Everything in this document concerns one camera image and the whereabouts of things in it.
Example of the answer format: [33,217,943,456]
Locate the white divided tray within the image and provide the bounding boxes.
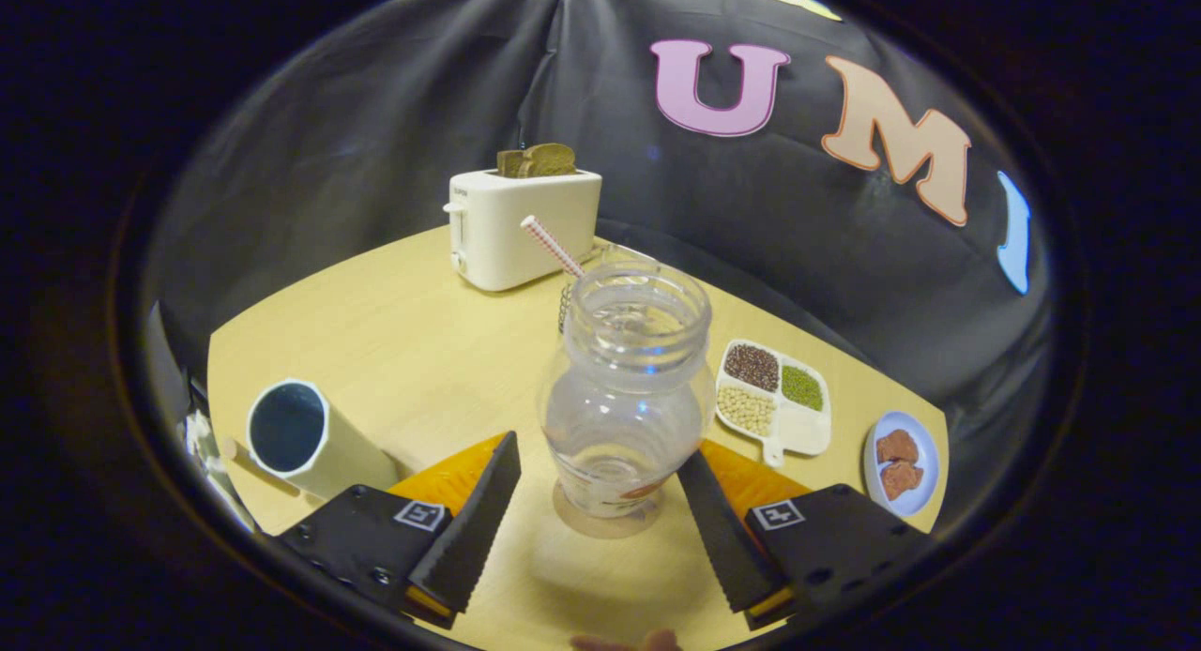
[715,339,833,469]

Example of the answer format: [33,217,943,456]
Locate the wooden table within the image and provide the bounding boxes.
[206,223,950,651]

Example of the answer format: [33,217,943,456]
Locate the black backdrop cloth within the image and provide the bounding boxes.
[141,0,1061,539]

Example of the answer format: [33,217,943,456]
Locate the clear plastic juice bottle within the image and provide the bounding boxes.
[539,261,717,521]

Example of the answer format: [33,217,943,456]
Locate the pile of dark red beans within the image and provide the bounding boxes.
[723,343,781,393]

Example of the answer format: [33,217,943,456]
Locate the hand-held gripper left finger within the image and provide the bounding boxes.
[277,431,523,631]

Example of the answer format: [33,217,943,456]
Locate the pile of yellow soybeans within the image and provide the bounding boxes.
[718,386,776,437]

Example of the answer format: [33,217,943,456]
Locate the red white striped straw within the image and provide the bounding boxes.
[521,215,587,280]

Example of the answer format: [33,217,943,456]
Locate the brown bread slices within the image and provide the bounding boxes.
[495,143,578,179]

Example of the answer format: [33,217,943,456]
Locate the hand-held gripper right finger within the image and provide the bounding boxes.
[677,439,940,631]

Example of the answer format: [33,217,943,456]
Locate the white toaster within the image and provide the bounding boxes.
[443,168,603,293]

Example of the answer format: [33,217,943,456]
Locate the pile of green beans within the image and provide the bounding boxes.
[782,365,825,413]

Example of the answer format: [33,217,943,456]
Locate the small pale blue plate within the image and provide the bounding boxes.
[862,410,941,518]

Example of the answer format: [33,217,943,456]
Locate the brown meat piece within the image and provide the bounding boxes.
[876,429,920,465]
[880,461,925,502]

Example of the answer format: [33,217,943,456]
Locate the white cup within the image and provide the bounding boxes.
[245,378,401,501]

